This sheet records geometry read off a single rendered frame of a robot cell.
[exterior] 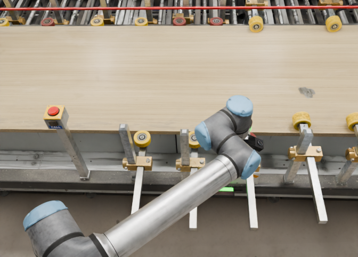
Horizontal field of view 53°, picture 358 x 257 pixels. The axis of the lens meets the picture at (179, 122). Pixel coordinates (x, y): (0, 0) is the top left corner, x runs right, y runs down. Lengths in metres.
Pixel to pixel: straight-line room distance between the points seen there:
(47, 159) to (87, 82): 0.48
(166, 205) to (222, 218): 1.51
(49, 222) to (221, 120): 0.59
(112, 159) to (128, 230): 1.08
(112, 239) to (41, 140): 1.20
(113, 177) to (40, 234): 0.91
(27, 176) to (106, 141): 0.43
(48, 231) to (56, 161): 1.14
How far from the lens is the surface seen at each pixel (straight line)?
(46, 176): 1.97
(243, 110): 1.20
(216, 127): 1.16
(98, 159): 2.03
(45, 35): 2.41
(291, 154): 1.63
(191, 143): 1.67
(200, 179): 1.04
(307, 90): 1.95
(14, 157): 2.21
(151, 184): 1.81
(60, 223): 1.00
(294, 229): 2.54
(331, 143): 2.01
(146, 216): 0.98
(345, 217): 2.68
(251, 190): 1.62
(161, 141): 1.90
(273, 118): 1.81
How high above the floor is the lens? 2.30
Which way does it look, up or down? 53 degrees down
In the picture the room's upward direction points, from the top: 4 degrees counter-clockwise
